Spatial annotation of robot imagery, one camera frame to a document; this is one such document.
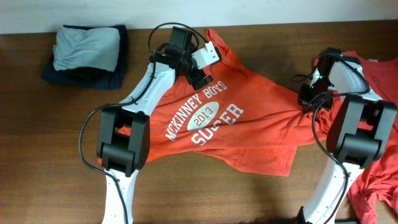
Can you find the plain orange t-shirt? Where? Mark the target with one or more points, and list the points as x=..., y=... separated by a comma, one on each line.
x=379, y=180

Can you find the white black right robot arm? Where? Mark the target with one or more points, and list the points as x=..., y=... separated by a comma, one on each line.
x=357, y=136

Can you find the orange McKinney soccer t-shirt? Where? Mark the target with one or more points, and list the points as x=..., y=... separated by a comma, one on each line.
x=248, y=121

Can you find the dark navy folded garment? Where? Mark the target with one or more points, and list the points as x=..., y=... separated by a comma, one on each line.
x=87, y=77

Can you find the light grey folded garment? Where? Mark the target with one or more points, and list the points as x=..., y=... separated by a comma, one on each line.
x=94, y=48

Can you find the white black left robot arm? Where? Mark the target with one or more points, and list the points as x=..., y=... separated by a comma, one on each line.
x=124, y=131

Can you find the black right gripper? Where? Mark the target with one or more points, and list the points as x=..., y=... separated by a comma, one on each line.
x=303, y=99

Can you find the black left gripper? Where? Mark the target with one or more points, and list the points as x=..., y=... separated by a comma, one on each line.
x=193, y=77

